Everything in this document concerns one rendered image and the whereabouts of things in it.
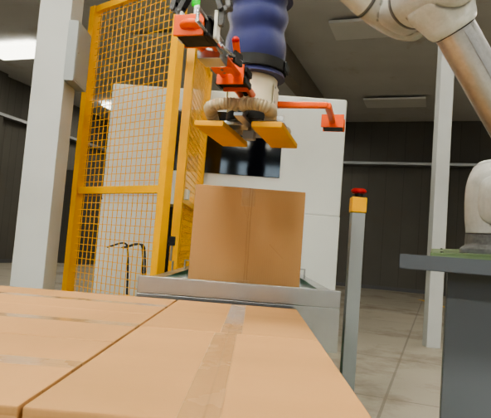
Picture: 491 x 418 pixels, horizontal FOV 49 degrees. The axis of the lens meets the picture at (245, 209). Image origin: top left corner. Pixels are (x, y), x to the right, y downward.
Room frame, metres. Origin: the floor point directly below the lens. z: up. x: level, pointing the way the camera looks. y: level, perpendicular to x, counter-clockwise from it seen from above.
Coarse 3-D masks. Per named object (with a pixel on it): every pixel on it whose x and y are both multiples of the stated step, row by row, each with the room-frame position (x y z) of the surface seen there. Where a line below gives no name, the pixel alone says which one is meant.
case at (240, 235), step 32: (224, 192) 1.92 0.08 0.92; (256, 192) 1.92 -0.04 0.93; (288, 192) 1.91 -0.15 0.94; (192, 224) 1.92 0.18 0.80; (224, 224) 1.92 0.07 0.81; (256, 224) 1.92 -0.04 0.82; (288, 224) 1.91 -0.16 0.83; (192, 256) 1.92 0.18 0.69; (224, 256) 1.92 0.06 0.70; (256, 256) 1.92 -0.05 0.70; (288, 256) 1.91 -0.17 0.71
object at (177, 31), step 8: (176, 16) 1.21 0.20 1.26; (184, 16) 1.21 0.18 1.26; (192, 16) 1.20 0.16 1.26; (200, 16) 1.20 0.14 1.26; (176, 24) 1.21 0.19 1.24; (176, 32) 1.21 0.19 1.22; (184, 32) 1.20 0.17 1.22; (192, 32) 1.20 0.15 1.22; (200, 32) 1.20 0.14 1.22; (184, 40) 1.24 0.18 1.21; (192, 40) 1.23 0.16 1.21; (200, 40) 1.23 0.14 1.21
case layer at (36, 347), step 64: (0, 320) 1.12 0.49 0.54; (64, 320) 1.19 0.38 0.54; (128, 320) 1.26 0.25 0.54; (192, 320) 1.34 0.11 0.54; (256, 320) 1.43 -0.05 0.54; (0, 384) 0.67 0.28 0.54; (64, 384) 0.69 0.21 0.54; (128, 384) 0.71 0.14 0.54; (192, 384) 0.74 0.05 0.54; (256, 384) 0.76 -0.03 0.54; (320, 384) 0.79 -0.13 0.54
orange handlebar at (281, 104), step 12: (180, 24) 1.20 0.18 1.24; (192, 24) 1.19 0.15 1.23; (204, 48) 1.34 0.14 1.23; (228, 60) 1.41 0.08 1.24; (216, 72) 1.49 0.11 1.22; (228, 72) 1.48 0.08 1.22; (240, 96) 1.74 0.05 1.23; (252, 96) 1.73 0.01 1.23; (288, 108) 1.84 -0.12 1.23; (300, 108) 1.83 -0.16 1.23; (312, 108) 1.82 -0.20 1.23; (324, 108) 1.80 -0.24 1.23
